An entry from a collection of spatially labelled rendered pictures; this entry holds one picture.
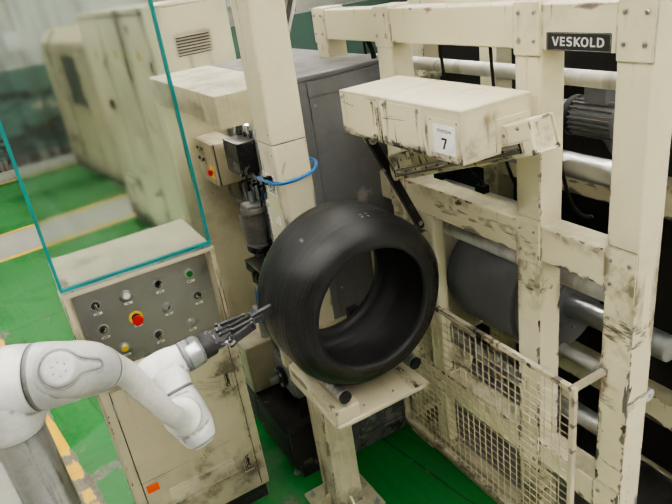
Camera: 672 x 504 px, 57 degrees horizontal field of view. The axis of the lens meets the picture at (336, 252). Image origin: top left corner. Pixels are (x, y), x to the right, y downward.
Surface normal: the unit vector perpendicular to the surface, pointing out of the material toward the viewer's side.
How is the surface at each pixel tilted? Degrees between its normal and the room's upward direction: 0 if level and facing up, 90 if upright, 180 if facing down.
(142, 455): 90
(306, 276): 61
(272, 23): 90
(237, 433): 90
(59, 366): 55
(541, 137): 72
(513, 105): 90
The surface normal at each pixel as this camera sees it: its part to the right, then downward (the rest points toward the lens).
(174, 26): 0.62, 0.26
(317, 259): -0.11, -0.20
